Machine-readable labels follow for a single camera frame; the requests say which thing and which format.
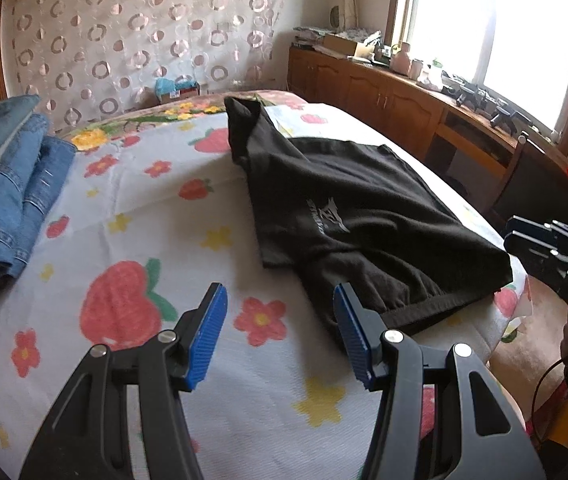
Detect dark blue folded jeans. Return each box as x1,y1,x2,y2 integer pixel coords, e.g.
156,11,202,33
0,112,77,308

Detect black pants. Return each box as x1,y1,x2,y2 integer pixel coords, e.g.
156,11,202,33
224,95,514,351

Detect strawberry print bed sheet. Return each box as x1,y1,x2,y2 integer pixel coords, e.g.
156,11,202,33
0,102,532,480

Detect circle pattern sheer curtain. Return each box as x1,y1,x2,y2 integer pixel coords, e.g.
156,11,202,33
1,0,289,133

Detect window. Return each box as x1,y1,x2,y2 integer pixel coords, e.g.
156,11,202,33
386,0,568,161

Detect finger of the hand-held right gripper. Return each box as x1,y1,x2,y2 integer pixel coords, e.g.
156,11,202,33
506,215,568,263
503,232,568,308

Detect wooden chair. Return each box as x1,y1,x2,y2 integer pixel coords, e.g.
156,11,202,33
484,132,568,241

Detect black cable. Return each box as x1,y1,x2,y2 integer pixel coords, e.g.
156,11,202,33
531,355,568,446

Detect black device on cabinet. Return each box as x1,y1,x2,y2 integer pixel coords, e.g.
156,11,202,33
456,82,488,109
489,102,533,134

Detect patterned folded cloth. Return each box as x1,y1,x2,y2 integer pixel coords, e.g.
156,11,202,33
293,26,379,47

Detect yellow floral blanket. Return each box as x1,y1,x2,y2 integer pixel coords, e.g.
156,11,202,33
58,89,309,152

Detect open cardboard box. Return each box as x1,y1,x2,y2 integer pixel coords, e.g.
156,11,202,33
324,34,375,59

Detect beige pink blanket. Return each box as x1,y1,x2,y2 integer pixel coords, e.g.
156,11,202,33
489,280,568,411

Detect cardboard box with blue cloth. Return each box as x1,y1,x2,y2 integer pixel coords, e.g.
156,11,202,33
154,77,199,104

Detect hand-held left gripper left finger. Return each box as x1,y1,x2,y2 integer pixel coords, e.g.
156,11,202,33
18,282,229,480

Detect wooden cabinet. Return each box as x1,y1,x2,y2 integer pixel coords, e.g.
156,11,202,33
288,45,568,211

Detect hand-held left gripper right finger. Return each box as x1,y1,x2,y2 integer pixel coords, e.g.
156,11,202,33
333,282,547,480

